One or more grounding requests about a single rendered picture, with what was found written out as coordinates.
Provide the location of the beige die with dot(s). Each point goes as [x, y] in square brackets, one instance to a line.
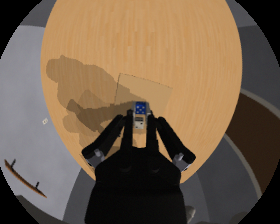
[139, 123]

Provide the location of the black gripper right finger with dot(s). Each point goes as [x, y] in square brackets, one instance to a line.
[181, 156]

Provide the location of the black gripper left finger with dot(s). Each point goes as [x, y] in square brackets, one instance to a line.
[96, 152]

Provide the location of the tan square mat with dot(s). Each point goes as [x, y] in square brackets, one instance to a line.
[131, 88]

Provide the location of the blue die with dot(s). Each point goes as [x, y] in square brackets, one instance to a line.
[140, 107]

